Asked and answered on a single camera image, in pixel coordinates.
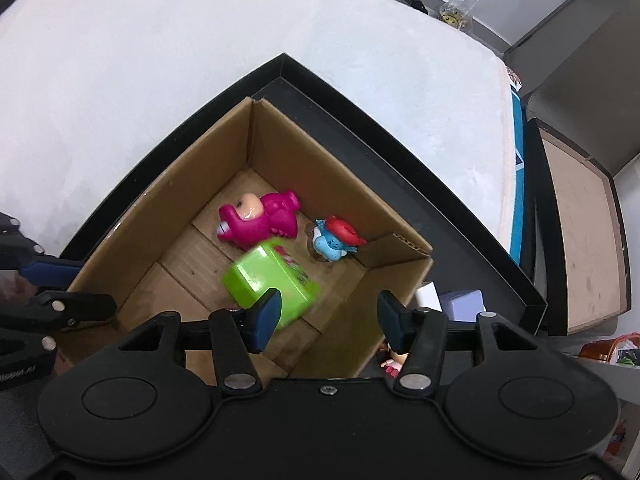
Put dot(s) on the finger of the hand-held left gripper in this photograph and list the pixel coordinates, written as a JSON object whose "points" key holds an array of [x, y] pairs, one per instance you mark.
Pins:
{"points": [[50, 272], [75, 306]]}

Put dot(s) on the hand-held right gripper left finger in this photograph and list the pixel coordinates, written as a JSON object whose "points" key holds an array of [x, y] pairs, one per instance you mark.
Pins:
{"points": [[265, 320]]}

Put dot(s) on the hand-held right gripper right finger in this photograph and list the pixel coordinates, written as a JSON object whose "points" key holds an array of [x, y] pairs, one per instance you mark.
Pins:
{"points": [[392, 322]]}

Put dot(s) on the brown-haired doll figure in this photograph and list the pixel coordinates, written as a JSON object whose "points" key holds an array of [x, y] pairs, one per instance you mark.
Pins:
{"points": [[395, 362]]}

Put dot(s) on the white block toy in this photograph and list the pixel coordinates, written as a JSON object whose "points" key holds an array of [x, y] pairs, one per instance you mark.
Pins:
{"points": [[429, 297]]}

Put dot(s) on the green cube toy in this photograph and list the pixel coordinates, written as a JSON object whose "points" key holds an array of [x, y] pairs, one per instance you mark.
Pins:
{"points": [[265, 275]]}

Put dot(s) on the purple cube toy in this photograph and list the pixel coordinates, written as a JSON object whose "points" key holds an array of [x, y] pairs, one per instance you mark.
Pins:
{"points": [[465, 306]]}

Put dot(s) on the blue figure with red hat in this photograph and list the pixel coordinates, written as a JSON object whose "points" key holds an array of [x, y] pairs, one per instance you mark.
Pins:
{"points": [[335, 240]]}

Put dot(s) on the brown cardboard box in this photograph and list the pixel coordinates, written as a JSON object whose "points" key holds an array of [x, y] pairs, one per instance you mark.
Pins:
{"points": [[300, 175]]}

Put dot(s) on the black tray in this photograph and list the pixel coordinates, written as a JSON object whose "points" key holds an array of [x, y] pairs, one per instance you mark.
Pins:
{"points": [[360, 125]]}

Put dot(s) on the black framed brown board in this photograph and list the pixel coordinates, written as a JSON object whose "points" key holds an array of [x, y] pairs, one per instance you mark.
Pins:
{"points": [[580, 230]]}

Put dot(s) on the orange box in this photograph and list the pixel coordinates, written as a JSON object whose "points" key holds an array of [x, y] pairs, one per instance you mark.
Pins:
{"points": [[607, 350]]}

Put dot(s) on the clear plastic bag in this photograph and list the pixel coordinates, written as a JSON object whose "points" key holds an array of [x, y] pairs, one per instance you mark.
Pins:
{"points": [[457, 12]]}

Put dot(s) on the black shoe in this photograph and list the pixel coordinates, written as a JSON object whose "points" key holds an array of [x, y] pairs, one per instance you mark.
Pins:
{"points": [[412, 1]]}

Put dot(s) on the grey padded panel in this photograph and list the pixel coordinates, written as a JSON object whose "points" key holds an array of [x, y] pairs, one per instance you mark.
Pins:
{"points": [[590, 35]]}

